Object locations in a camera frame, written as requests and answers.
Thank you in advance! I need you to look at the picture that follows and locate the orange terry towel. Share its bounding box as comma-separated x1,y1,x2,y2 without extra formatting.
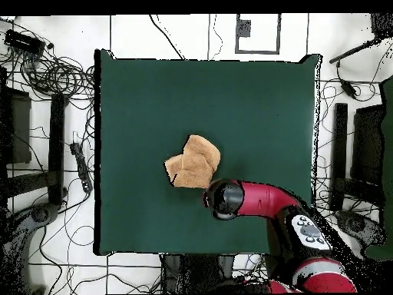
163,134,221,190

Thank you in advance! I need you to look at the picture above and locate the dark flat panel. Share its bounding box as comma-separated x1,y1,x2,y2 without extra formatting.
351,104,386,187
0,86,32,164

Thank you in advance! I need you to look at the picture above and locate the dark green table cloth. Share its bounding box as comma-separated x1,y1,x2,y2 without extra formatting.
94,48,322,256

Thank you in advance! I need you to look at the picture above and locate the black power strip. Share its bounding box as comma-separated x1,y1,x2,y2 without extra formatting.
69,141,94,194

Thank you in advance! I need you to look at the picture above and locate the black upright bar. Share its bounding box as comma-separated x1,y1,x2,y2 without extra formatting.
48,92,67,206
329,102,349,211

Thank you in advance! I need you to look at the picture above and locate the grey caster leg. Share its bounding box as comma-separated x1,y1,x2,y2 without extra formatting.
335,209,387,250
0,202,61,294

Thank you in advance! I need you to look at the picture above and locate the black power adapter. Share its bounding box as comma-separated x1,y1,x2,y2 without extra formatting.
339,79,358,100

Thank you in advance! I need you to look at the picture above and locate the black thin rod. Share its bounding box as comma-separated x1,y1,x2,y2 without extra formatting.
329,36,385,65

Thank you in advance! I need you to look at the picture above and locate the black electronics box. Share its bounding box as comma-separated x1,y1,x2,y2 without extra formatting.
4,29,46,56

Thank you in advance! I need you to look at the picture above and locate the black speckled box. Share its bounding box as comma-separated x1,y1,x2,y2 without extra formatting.
370,12,393,39

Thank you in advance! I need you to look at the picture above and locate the grey square floor frame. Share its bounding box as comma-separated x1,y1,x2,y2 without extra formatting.
234,13,282,55

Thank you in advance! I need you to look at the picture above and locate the long black floor cable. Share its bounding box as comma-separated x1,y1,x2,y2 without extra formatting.
148,14,186,61

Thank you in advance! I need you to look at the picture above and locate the tangle of black cables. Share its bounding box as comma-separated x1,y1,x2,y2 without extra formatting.
0,45,96,102

